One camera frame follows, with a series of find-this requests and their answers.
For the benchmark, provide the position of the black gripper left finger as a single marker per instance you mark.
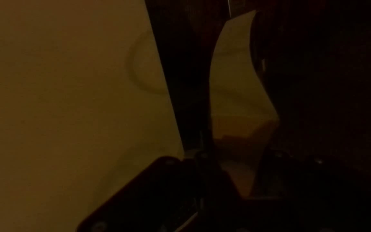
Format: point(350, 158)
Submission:
point(151, 197)

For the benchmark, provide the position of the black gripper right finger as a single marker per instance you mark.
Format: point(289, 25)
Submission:
point(289, 171)

